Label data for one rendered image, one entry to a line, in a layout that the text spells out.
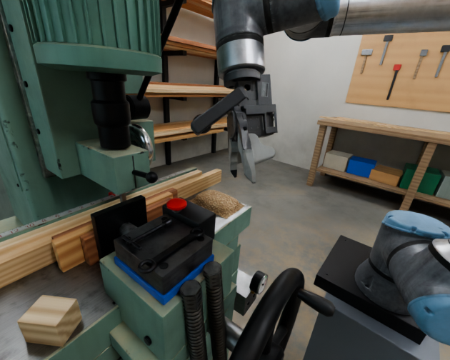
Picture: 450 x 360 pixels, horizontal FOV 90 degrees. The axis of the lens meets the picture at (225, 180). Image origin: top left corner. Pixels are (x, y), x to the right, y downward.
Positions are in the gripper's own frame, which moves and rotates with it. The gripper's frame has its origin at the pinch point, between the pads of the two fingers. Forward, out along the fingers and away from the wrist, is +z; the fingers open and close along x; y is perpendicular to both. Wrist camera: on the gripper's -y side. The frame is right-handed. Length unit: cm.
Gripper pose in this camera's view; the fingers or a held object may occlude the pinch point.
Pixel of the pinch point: (239, 181)
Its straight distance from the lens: 44.9
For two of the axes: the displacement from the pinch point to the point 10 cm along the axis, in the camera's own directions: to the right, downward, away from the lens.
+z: 0.9, 9.9, 0.9
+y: 9.8, -1.0, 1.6
